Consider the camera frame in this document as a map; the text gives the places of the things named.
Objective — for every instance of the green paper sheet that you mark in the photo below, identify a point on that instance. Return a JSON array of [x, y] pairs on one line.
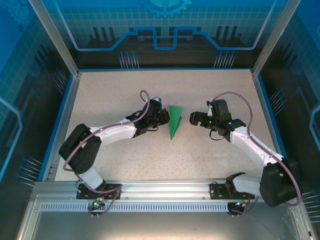
[[175, 125]]

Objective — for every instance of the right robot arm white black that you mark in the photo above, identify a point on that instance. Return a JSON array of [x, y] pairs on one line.
[[250, 145]]

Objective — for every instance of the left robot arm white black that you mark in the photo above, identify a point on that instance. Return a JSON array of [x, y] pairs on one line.
[[117, 133]]

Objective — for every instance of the blue side strip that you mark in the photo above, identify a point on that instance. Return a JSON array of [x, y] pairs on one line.
[[59, 125]]

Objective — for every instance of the metal tray panel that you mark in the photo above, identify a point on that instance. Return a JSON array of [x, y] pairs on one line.
[[160, 227]]

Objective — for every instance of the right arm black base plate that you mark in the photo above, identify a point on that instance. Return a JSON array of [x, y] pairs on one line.
[[216, 191]]

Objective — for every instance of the aluminium mounting rail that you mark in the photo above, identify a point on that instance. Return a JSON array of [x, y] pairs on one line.
[[165, 190]]

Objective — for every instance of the aluminium side rail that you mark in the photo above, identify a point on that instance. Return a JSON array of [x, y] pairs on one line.
[[71, 100]]

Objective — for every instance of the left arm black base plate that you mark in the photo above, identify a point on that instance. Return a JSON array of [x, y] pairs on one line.
[[83, 193]]

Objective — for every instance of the aluminium frame post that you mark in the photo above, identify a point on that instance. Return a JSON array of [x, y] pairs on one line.
[[272, 42], [57, 42]]

